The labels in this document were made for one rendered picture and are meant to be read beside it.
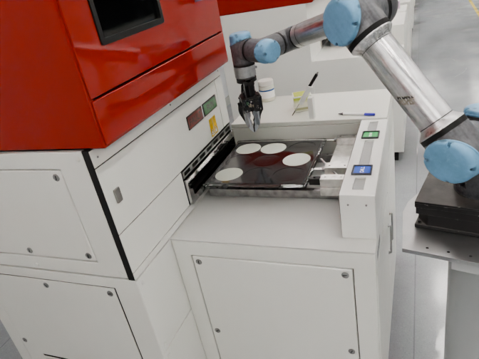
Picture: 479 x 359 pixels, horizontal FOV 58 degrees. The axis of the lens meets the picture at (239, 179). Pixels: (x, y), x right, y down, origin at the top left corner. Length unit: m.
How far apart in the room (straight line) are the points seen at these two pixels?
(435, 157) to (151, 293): 0.86
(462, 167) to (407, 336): 1.18
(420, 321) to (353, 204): 1.09
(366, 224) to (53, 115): 0.84
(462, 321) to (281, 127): 0.92
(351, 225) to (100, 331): 0.87
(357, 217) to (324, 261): 0.15
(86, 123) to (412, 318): 1.66
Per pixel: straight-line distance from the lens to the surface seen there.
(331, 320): 1.40
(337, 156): 1.60
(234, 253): 1.33
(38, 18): 1.06
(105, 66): 1.09
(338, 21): 1.14
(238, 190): 1.53
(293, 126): 1.74
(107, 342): 1.58
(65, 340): 1.72
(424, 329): 2.16
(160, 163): 1.35
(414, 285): 2.36
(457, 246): 1.25
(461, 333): 1.58
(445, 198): 1.28
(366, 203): 1.19
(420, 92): 1.11
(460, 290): 1.47
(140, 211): 1.27
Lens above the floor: 1.56
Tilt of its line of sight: 26 degrees down
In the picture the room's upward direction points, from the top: 11 degrees counter-clockwise
